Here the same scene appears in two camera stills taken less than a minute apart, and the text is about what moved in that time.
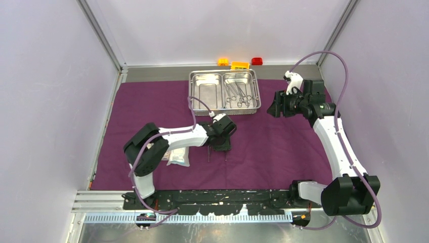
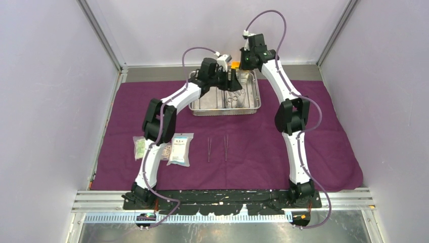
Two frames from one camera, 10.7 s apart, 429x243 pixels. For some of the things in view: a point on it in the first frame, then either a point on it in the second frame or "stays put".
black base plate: (257, 202) stays put
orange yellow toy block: (240, 66) stays put
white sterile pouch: (179, 156) stays put
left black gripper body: (225, 135) to (220, 80)
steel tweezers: (209, 151) stays put
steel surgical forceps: (244, 98) to (233, 94)
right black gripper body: (294, 103) to (246, 62)
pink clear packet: (166, 156) stays put
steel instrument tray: (225, 92) stays put
